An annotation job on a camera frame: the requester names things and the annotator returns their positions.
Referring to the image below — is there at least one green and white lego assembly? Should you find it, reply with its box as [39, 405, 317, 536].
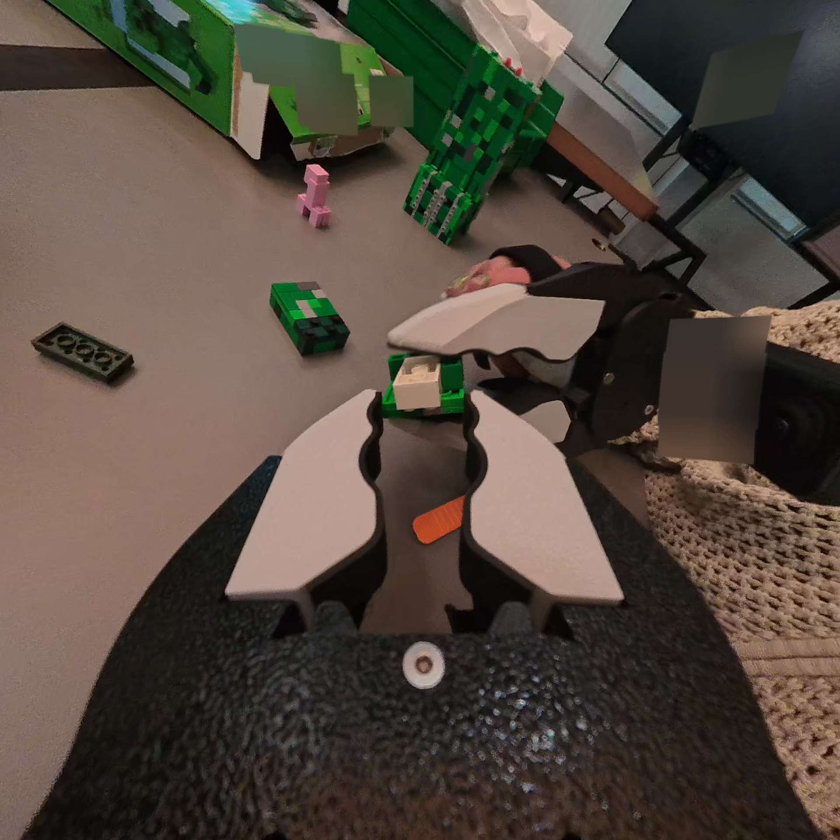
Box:
[381, 352, 468, 417]

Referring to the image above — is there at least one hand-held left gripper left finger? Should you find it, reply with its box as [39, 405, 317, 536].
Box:
[224, 390, 389, 603]

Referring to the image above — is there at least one small lego creeper head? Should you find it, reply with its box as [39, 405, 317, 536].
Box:
[269, 281, 350, 357]

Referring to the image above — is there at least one person's right hand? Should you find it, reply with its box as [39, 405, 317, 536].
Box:
[445, 256, 531, 299]

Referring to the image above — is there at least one wood edged side table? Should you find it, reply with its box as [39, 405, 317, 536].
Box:
[545, 59, 710, 263]

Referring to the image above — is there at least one white plastic bag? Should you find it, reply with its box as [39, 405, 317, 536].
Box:
[459, 0, 575, 83]

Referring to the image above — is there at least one pink lego pig figure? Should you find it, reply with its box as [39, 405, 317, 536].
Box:
[295, 164, 332, 229]

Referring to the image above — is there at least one orange brick separator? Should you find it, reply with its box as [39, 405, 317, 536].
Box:
[413, 497, 466, 544]

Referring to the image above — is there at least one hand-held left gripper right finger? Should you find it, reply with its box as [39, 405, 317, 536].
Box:
[459, 390, 625, 605]

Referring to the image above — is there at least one green lego set box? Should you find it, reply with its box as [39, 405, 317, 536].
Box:
[46, 0, 414, 161]

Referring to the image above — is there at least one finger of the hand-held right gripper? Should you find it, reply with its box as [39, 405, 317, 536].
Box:
[476, 378, 573, 446]
[386, 282, 606, 364]

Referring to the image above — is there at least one dark green lego plate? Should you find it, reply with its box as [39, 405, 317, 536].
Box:
[31, 322, 135, 385]

